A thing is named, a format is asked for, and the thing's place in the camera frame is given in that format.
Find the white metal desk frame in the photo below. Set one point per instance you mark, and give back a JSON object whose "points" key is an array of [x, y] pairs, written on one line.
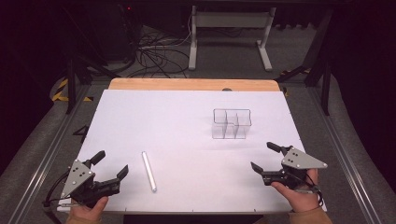
{"points": [[230, 19]]}

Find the white table cover board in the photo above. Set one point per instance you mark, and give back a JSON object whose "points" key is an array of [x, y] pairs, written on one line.
{"points": [[186, 140]]}

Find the clear plastic compartment organizer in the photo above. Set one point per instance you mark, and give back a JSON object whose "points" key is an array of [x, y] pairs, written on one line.
{"points": [[232, 123]]}

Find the person's right hand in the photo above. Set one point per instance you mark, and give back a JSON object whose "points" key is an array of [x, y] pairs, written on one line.
{"points": [[303, 199]]}

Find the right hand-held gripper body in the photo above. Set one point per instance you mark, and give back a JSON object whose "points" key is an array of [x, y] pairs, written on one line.
{"points": [[299, 161]]}

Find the yellow black hazard tape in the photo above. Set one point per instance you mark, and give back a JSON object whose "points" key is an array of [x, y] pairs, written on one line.
{"points": [[292, 72], [59, 93]]}

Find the white cylindrical tube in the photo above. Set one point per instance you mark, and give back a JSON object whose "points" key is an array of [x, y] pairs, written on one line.
{"points": [[149, 171]]}

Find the person's left hand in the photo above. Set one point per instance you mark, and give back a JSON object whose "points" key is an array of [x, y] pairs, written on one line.
{"points": [[88, 213]]}

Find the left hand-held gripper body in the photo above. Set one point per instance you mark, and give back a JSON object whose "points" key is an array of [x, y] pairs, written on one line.
{"points": [[81, 179]]}

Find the black table edge bracket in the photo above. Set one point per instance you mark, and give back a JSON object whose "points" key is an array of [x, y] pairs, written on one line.
{"points": [[82, 132]]}

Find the grey aluminium floor rail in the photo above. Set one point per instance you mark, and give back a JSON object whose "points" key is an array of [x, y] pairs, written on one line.
{"points": [[40, 165], [345, 165]]}

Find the black metal stand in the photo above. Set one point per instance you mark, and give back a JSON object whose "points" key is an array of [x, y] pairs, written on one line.
{"points": [[325, 90], [71, 87]]}

